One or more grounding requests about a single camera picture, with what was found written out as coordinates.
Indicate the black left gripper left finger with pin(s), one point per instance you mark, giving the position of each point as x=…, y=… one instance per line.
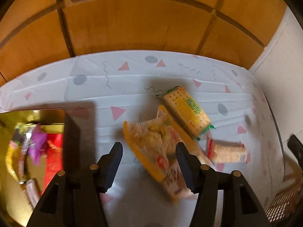
x=73, y=198

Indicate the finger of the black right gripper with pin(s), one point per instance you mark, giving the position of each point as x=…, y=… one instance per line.
x=296, y=148

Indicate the red white Angel Love packet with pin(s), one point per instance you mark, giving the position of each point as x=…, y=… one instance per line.
x=54, y=157

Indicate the yellow green silver snack bag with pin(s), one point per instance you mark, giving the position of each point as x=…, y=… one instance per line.
x=17, y=151

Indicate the orange seed snack bag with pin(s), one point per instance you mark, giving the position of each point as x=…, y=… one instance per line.
x=154, y=144

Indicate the woven wicker basket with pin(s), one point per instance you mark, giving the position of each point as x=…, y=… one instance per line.
x=285, y=204

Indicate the red-ended sesame bar pack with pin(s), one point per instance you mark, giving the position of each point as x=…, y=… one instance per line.
x=220, y=151

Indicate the dark box with gold interior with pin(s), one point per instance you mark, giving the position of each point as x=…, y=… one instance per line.
x=15, y=206

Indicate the purple snack packet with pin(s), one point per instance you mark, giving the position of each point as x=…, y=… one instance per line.
x=37, y=145

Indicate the green yellow cracker pack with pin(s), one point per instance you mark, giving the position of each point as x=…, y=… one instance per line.
x=188, y=112

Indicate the patterned white tablecloth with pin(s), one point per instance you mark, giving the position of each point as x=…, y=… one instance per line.
x=102, y=91

